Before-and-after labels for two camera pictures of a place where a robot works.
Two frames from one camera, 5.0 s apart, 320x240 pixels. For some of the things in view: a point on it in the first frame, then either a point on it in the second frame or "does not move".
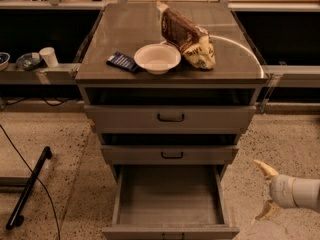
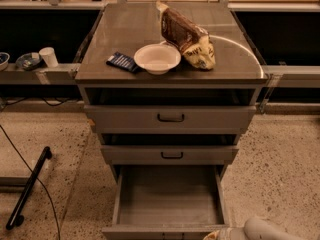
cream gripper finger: x=268 y=171 to x=213 y=236
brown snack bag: x=193 y=41 does not move
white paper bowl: x=157 y=58 does not move
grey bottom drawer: x=171 y=202 does not move
